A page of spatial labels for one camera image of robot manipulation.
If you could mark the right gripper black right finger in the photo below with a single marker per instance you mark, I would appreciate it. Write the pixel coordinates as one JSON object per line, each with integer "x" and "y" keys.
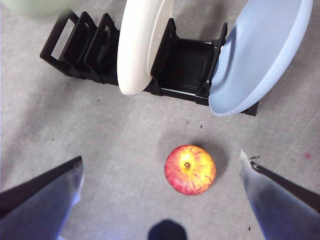
{"x": 287, "y": 212}

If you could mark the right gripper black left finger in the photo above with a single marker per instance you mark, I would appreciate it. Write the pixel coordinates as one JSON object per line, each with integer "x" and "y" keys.
{"x": 35, "y": 207}

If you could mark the red yellow apple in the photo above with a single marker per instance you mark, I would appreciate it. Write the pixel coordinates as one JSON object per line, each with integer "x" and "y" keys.
{"x": 190, "y": 172}

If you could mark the light green plate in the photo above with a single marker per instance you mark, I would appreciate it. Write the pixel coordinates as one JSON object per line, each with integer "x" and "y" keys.
{"x": 35, "y": 7}

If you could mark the blue plate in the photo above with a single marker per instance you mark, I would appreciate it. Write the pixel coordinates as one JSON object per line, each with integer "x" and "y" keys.
{"x": 257, "y": 60}

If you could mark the black plate rack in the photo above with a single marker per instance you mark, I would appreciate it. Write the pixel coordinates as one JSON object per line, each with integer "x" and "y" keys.
{"x": 185, "y": 65}

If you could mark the cream white plate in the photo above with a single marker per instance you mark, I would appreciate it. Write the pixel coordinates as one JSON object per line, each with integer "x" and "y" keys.
{"x": 136, "y": 50}

